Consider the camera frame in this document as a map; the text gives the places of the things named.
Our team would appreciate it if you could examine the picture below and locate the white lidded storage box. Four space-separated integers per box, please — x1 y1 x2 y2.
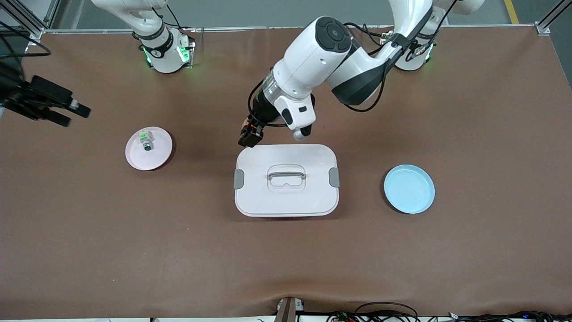
233 144 340 218

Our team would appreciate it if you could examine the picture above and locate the pink round plate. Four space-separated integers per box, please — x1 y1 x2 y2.
125 127 174 171

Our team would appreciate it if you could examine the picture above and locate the brown table mat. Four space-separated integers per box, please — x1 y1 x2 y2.
0 26 572 319

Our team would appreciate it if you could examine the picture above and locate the light blue round plate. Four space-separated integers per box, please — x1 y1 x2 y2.
383 164 436 215

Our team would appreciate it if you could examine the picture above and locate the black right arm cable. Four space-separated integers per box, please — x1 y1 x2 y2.
0 21 51 59

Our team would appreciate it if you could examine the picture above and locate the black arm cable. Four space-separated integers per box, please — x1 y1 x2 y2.
344 0 461 113
0 21 51 59

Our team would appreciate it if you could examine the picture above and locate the aluminium frame post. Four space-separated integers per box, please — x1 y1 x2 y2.
0 0 61 46
535 0 572 36

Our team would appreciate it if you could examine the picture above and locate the silver table edge rail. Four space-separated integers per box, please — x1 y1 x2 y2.
42 23 539 34

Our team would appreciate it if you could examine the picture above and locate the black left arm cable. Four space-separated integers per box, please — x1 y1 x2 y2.
344 0 461 113

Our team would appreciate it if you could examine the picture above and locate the black base cable bundle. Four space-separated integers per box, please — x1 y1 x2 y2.
351 22 394 45

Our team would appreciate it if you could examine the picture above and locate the looped black cable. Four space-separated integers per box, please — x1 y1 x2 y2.
326 301 421 322

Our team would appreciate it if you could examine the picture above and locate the tangled black cable bunch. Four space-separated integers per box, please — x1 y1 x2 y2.
449 310 572 322

